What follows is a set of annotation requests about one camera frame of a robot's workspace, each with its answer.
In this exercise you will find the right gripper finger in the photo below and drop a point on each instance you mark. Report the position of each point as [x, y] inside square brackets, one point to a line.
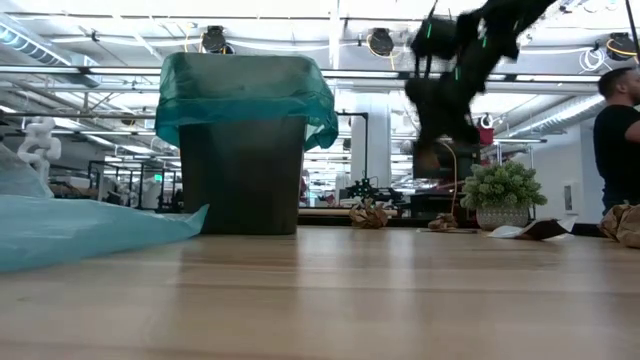
[465, 134]
[435, 135]

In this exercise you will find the white and brown paper wrapper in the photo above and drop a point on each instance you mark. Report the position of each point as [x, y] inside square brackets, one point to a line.
[545, 229]

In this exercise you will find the black trash bin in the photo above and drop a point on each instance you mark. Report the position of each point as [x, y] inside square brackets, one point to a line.
[242, 185]

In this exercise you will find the teal trash bag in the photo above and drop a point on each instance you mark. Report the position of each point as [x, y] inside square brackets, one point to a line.
[240, 85]

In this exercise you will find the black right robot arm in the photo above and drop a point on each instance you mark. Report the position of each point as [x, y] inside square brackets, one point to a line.
[495, 40]

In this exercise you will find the black background robot arm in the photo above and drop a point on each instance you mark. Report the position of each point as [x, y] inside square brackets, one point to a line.
[362, 190]

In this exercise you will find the light blue plastic bag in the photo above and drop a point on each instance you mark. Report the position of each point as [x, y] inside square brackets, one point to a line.
[75, 232]

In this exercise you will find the red box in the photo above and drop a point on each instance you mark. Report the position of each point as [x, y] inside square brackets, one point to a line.
[486, 136]

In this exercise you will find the black computer monitor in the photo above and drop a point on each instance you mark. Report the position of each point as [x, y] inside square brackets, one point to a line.
[460, 167]

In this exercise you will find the white building column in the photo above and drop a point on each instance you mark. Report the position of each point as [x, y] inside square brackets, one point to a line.
[375, 150]

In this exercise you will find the green fuzzy ball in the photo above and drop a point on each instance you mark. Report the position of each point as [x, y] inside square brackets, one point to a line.
[502, 187]

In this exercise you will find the person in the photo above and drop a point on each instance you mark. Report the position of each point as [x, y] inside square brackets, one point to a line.
[617, 150]

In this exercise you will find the white robot figure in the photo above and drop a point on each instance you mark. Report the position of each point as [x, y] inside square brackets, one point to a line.
[40, 145]

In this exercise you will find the black background station frame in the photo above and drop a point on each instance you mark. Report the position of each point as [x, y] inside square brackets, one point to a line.
[366, 145]

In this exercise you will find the grey ventilation duct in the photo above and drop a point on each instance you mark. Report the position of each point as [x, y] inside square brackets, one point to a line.
[30, 47]
[560, 117]

